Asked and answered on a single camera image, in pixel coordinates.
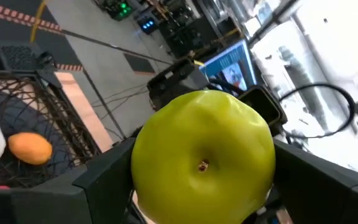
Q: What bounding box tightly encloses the yellow green apple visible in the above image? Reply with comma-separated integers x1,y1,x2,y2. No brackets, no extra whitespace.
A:
131,89,276,224

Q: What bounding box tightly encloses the black floor mat striped edge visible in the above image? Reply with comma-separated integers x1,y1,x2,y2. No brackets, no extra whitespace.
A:
0,0,83,73

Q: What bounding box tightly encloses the yellow orange lemon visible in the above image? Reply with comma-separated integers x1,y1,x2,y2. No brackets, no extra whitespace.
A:
7,132,53,166

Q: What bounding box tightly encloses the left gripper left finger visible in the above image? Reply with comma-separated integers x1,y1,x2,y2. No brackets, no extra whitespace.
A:
73,138,136,224

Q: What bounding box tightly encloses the blue computer monitor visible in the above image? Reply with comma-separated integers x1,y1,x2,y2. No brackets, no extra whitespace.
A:
199,39,258,94

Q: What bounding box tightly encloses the black perforated computer case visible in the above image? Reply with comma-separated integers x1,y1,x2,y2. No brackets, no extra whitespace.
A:
0,40,62,90

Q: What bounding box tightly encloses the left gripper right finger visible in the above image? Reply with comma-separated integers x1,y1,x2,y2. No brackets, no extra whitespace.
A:
272,139,358,224

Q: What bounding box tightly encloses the black wire basket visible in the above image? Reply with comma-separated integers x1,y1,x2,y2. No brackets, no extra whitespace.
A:
0,70,103,188

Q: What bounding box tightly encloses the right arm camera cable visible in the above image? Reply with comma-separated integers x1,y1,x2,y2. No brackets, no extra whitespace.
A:
278,82,356,140

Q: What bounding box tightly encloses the yellow hanging cable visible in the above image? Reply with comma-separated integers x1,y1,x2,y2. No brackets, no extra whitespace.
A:
29,0,48,44

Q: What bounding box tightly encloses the device with blue lights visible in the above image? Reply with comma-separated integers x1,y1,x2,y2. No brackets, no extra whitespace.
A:
136,15,158,35

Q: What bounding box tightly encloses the device with green lights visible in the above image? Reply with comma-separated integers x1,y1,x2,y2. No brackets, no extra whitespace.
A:
103,0,134,22

